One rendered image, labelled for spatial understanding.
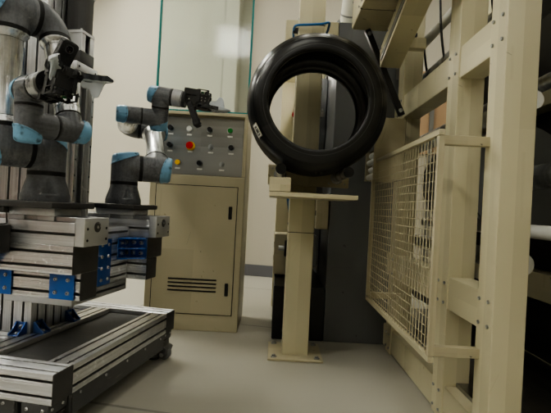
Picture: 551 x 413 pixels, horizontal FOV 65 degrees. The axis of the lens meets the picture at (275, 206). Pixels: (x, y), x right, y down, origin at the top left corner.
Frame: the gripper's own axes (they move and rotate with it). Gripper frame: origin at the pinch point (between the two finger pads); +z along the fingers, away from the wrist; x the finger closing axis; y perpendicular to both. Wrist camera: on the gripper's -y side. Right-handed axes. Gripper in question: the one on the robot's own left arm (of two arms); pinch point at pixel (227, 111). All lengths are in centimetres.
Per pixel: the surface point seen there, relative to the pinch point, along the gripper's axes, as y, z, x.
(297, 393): -109, 50, -18
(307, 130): 2.6, 37.1, 25.1
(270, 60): 21.7, 15.5, -12.2
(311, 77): 29, 34, 25
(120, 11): 151, -183, 304
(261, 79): 13.4, 13.5, -12.3
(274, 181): -27.2, 25.8, -11.9
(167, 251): -73, -29, 60
